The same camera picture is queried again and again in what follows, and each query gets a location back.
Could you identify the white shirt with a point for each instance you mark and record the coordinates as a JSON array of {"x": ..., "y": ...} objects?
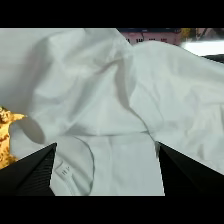
[{"x": 110, "y": 100}]

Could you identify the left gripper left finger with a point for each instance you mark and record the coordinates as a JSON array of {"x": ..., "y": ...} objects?
[{"x": 31, "y": 173}]

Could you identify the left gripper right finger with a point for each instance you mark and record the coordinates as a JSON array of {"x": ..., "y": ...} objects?
[{"x": 186, "y": 175}]

